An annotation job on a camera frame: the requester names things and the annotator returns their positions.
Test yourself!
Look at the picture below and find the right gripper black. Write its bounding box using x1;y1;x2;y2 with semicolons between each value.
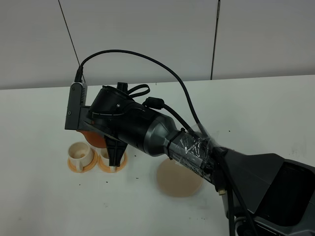
85;82;157;167

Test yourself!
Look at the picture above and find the brown clay teapot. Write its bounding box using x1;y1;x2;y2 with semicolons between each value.
77;130;106;148

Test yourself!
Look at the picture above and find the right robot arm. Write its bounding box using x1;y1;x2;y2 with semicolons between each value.
85;86;315;236

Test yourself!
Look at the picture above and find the beige round teapot coaster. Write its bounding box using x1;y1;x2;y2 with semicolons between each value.
156;159;203;198

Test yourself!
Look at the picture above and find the right white teacup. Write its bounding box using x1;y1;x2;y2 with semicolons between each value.
100;148;116;173

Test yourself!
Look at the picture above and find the white teacup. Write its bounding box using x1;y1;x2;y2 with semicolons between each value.
100;148;116;173
68;142;94;173

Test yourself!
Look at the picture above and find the left white teacup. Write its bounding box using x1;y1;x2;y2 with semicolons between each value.
68;142;94;173

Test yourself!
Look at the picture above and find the right orange coaster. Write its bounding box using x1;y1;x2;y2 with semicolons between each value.
97;152;128;173

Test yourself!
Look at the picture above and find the orange coaster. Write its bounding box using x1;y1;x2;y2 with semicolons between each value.
97;152;128;173
67;149;98;173

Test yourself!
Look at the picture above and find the left orange coaster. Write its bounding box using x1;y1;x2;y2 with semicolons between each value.
67;149;98;173

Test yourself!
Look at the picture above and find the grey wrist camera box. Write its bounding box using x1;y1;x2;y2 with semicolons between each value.
64;82;89;131

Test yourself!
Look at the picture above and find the black camera cable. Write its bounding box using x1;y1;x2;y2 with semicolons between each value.
74;50;212;138

